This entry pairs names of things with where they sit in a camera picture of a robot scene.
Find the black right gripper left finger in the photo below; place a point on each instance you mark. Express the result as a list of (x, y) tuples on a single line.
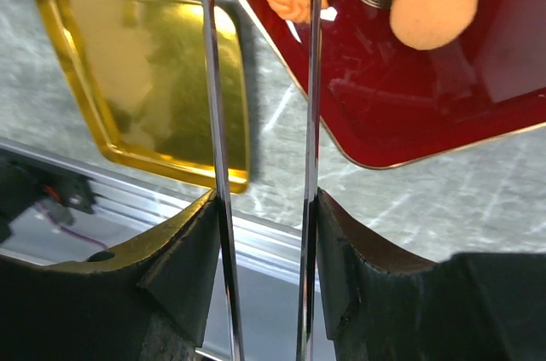
[(145, 299)]

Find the aluminium table edge rail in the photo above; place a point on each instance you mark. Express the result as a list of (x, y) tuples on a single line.
[(261, 245)]

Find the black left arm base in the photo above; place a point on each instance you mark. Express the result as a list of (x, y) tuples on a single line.
[(54, 190)]

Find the plain orange round cookie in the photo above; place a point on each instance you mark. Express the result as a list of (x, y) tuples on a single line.
[(430, 24)]

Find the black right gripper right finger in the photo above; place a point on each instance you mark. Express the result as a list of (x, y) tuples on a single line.
[(382, 302)]

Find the gold tin lid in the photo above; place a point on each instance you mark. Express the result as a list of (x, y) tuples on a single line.
[(137, 70)]

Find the red serving tray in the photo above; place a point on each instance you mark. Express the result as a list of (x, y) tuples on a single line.
[(387, 104)]

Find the silver metal tongs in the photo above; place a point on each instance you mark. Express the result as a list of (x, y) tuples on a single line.
[(308, 251)]

